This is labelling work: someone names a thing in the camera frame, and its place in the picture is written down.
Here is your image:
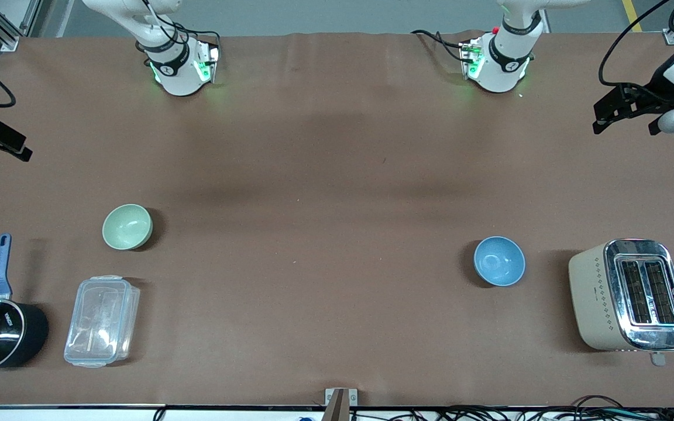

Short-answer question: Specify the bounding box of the black saucepan with blue handle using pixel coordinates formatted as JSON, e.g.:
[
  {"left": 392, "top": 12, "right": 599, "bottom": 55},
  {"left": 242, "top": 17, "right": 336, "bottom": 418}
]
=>
[{"left": 0, "top": 233, "right": 50, "bottom": 373}]

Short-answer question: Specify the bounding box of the black right arm base cable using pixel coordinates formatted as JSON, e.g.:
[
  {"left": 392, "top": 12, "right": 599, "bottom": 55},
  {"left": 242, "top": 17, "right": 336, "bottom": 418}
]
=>
[{"left": 138, "top": 0, "right": 222, "bottom": 56}]

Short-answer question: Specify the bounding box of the clear plastic food container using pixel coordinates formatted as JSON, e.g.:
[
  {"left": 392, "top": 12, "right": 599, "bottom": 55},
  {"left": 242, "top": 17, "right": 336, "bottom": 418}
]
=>
[{"left": 64, "top": 275, "right": 141, "bottom": 369}]

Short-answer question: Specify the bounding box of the blue bowl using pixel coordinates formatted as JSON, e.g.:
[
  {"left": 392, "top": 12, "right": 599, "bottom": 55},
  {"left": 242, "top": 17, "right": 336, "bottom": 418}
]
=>
[{"left": 473, "top": 236, "right": 526, "bottom": 287}]

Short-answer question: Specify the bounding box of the brown table cover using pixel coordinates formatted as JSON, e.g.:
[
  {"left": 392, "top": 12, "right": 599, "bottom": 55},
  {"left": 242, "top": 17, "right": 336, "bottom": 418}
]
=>
[{"left": 0, "top": 29, "right": 674, "bottom": 409}]

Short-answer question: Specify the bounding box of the metal bracket with brown post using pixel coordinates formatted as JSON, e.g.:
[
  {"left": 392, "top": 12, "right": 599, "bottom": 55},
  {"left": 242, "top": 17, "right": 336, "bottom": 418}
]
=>
[{"left": 325, "top": 388, "right": 359, "bottom": 421}]

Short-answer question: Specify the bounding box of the black left arm base cable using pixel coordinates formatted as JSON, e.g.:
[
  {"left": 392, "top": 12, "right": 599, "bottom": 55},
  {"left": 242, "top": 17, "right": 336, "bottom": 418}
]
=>
[{"left": 411, "top": 29, "right": 467, "bottom": 63}]

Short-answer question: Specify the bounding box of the black left arm gripper cable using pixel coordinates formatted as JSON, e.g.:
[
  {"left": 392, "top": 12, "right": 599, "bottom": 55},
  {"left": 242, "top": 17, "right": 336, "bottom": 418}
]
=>
[{"left": 599, "top": 0, "right": 674, "bottom": 88}]

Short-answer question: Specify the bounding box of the metal connector bracket green light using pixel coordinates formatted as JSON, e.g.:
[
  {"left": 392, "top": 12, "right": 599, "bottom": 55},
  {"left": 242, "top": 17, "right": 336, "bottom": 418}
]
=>
[
  {"left": 195, "top": 42, "right": 221, "bottom": 84},
  {"left": 459, "top": 36, "right": 486, "bottom": 80}
]

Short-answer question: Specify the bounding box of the black arm base cable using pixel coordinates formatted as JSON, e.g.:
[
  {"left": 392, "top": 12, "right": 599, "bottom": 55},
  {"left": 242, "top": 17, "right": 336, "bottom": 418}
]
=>
[
  {"left": 411, "top": 29, "right": 467, "bottom": 63},
  {"left": 138, "top": 0, "right": 222, "bottom": 56}
]

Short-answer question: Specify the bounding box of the beige and chrome toaster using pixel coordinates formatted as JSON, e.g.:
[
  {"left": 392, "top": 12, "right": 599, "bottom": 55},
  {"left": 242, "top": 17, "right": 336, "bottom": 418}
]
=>
[{"left": 568, "top": 238, "right": 674, "bottom": 367}]

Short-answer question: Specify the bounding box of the green bowl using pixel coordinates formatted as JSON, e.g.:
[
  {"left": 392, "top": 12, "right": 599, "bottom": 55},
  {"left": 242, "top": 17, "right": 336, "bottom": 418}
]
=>
[{"left": 102, "top": 203, "right": 153, "bottom": 251}]

